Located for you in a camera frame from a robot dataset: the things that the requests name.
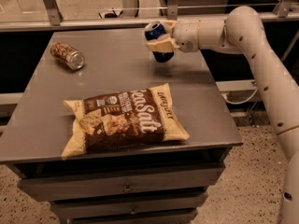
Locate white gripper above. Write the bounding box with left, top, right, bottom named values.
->
left=146, top=20, right=199, bottom=53

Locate blue pepsi can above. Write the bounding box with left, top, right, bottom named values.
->
left=145, top=21, right=174, bottom=63

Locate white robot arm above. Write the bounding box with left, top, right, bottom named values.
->
left=145, top=6, right=299, bottom=224

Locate brown patterned drink can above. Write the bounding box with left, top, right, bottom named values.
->
left=50, top=42, right=85, bottom=70

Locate brown sea salt chip bag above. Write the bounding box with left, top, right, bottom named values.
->
left=62, top=84, right=189, bottom=160

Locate top drawer knob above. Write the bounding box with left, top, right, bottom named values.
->
left=123, top=184, right=133, bottom=193

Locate drawer knob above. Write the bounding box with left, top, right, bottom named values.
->
left=129, top=208, right=137, bottom=215
left=123, top=184, right=133, bottom=193

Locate white cable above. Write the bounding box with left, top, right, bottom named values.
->
left=221, top=84, right=261, bottom=105

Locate metal railing frame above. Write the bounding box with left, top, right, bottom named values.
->
left=0, top=0, right=298, bottom=32

